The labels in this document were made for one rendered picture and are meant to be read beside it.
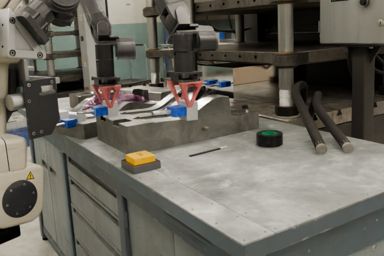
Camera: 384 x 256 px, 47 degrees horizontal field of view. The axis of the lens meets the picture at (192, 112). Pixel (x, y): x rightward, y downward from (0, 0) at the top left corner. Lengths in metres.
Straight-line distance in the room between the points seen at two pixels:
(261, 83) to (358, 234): 1.36
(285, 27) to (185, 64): 0.67
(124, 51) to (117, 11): 7.84
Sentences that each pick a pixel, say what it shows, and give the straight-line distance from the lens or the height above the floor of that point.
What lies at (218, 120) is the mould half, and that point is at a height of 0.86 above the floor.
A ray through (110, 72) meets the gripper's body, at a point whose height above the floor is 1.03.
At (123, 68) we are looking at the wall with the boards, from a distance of 9.30.
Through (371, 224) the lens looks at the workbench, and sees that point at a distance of 1.07.
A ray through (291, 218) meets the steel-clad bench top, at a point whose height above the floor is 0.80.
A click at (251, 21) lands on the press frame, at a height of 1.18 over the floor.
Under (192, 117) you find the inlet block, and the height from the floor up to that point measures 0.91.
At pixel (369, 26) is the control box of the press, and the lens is 1.70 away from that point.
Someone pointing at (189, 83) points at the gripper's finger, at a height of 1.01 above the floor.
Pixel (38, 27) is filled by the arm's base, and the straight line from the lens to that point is 1.11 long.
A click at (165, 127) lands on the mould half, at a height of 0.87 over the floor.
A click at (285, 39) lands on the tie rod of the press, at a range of 1.80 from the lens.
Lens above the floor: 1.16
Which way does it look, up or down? 11 degrees down
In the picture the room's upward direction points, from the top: 3 degrees counter-clockwise
